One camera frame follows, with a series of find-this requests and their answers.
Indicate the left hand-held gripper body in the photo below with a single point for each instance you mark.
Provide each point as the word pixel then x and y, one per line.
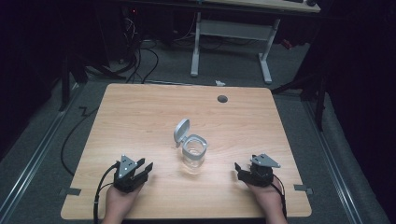
pixel 125 174

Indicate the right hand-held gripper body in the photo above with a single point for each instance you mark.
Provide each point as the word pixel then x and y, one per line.
pixel 260 175

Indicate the glass jar with grey lid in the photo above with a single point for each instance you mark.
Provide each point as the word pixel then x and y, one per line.
pixel 193 149

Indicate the person's right hand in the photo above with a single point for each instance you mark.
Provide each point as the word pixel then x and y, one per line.
pixel 267 199

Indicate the person's left hand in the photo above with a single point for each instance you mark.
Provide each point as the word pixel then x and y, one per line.
pixel 120 203

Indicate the grey tape strip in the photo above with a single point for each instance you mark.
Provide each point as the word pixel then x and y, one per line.
pixel 71 191
pixel 303 188

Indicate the white crumpled scrap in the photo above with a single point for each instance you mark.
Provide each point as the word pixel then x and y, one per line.
pixel 220 83

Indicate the black stand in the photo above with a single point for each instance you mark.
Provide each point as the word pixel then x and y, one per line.
pixel 67 81
pixel 314 93

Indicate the red object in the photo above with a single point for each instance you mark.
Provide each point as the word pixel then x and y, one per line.
pixel 286 44

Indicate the white-legged desk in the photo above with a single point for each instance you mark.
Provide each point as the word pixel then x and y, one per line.
pixel 236 29

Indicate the dark computer tower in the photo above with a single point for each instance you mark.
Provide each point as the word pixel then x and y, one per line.
pixel 115 34

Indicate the metal floor rail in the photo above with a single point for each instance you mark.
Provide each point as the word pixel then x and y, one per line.
pixel 34 158
pixel 334 168

